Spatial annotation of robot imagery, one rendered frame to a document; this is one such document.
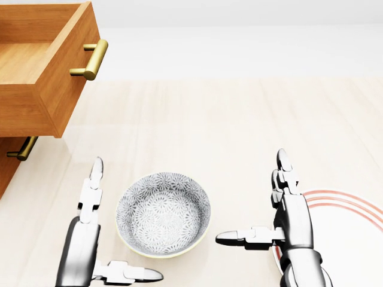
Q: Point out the closed wooden drawer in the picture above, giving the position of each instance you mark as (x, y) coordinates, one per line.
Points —
(7, 167)

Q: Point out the silver robot right hand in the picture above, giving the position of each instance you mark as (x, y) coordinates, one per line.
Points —
(294, 218)

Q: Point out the white plate with red rings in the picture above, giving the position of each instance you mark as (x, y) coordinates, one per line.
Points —
(350, 230)

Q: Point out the open wooden drawer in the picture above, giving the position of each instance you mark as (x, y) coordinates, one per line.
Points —
(39, 71)

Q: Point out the grey patterned bowl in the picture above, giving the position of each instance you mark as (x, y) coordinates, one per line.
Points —
(163, 214)

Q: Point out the silver robot left hand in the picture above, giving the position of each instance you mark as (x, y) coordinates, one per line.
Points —
(79, 248)

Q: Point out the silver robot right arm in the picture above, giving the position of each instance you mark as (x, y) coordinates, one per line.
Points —
(308, 269)

